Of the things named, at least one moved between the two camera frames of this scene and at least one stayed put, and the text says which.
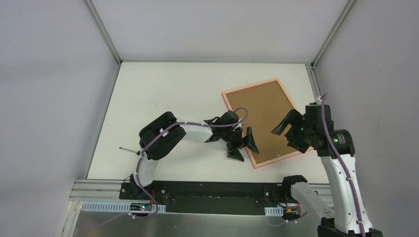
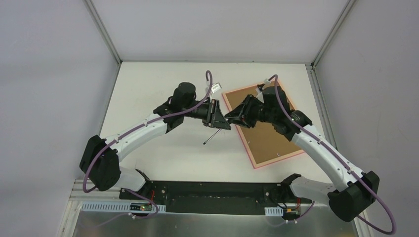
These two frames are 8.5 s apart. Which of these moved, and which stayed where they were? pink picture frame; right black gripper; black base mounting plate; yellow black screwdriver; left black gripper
Moved: left black gripper; right black gripper; yellow black screwdriver
Stayed: pink picture frame; black base mounting plate
